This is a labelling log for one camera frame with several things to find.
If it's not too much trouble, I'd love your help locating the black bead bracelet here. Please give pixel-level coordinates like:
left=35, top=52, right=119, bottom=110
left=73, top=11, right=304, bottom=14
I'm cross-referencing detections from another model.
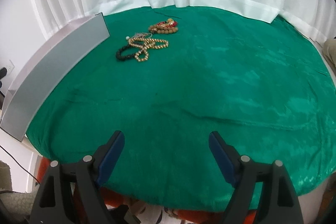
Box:
left=115, top=44, right=137, bottom=62

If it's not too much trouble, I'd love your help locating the brown wooden bead bracelet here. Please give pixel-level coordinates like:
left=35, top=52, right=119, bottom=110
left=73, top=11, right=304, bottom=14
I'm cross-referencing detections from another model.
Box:
left=148, top=23, right=180, bottom=35

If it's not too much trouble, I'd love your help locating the red bead bracelet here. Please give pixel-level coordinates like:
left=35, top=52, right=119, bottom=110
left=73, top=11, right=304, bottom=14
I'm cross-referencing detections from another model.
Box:
left=156, top=17, right=178, bottom=29

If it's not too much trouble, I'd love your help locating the white cardboard box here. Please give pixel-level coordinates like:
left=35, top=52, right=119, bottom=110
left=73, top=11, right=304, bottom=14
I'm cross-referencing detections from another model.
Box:
left=1, top=13, right=110, bottom=141

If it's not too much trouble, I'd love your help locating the green velvet cloth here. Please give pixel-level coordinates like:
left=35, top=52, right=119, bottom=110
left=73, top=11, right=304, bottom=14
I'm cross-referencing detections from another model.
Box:
left=27, top=6, right=335, bottom=212

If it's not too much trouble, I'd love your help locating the black cable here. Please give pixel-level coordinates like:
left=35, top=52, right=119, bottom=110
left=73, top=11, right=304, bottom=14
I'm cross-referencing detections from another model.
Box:
left=0, top=144, right=41, bottom=185

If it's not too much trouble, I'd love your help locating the white wall socket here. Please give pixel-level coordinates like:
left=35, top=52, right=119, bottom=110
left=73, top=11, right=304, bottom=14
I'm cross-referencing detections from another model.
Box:
left=4, top=60, right=15, bottom=76

